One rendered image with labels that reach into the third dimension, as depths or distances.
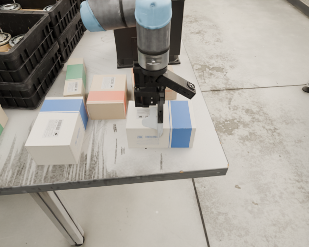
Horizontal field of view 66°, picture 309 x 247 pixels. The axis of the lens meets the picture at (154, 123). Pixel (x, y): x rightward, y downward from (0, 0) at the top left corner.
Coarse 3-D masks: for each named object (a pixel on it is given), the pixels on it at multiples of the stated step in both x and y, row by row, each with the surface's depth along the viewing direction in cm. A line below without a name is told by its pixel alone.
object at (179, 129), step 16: (128, 112) 72; (144, 112) 72; (176, 112) 72; (192, 112) 72; (128, 128) 67; (144, 128) 67; (176, 128) 67; (192, 128) 67; (128, 144) 72; (144, 144) 72; (160, 144) 72; (176, 144) 72; (192, 144) 72
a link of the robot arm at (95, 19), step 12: (96, 0) 57; (108, 0) 57; (120, 0) 56; (84, 12) 57; (96, 12) 57; (108, 12) 57; (120, 12) 56; (84, 24) 59; (96, 24) 59; (108, 24) 58; (120, 24) 59
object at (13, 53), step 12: (0, 12) 89; (12, 12) 89; (24, 12) 89; (36, 12) 89; (36, 24) 82; (24, 36) 76; (36, 36) 80; (12, 48) 70; (24, 48) 74; (0, 60) 70; (12, 60) 70
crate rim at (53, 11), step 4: (60, 0) 97; (64, 0) 99; (68, 0) 103; (56, 4) 94; (60, 4) 96; (64, 4) 99; (52, 8) 91; (56, 8) 93; (60, 8) 96; (40, 12) 89; (44, 12) 89; (48, 12) 89; (52, 12) 90; (56, 12) 93; (52, 16) 91
